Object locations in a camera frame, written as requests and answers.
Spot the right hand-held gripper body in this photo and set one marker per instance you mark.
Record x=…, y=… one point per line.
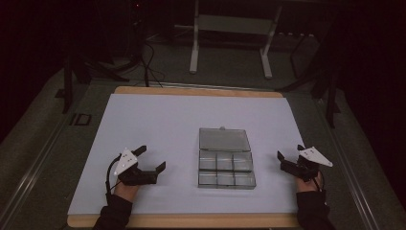
x=303, y=167

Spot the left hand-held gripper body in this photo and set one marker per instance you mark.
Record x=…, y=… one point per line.
x=134, y=174

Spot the clear plastic compartment box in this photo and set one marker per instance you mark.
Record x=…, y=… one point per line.
x=226, y=159

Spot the person's right hand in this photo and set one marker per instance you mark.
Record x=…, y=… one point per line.
x=307, y=184

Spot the person's left hand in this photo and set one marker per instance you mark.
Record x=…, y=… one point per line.
x=126, y=191

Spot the white table mat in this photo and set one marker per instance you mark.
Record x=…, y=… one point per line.
x=153, y=127

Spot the black tripod stand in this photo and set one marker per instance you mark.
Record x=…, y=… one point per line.
x=330, y=96

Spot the white metal stand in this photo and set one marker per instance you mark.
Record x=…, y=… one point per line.
x=234, y=25

